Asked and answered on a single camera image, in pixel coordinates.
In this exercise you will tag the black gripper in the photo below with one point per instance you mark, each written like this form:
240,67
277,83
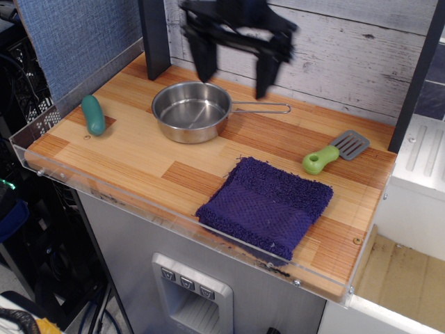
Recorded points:
250,26

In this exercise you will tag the green handled grey spatula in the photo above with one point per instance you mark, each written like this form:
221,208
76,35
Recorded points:
348,146

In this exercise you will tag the purple towel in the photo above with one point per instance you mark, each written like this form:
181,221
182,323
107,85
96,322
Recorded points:
265,207

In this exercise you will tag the green toy cucumber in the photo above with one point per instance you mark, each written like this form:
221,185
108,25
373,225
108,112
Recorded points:
93,114

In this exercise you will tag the grey toy fridge cabinet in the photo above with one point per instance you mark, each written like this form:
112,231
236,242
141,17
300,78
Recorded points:
128,242

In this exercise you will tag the silver dispenser panel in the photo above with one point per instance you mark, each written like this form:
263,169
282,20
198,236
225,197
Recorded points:
193,301

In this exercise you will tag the white toy sink unit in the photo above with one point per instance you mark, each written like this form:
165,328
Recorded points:
399,284

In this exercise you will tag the steel pot with handle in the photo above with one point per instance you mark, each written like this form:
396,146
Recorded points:
193,112

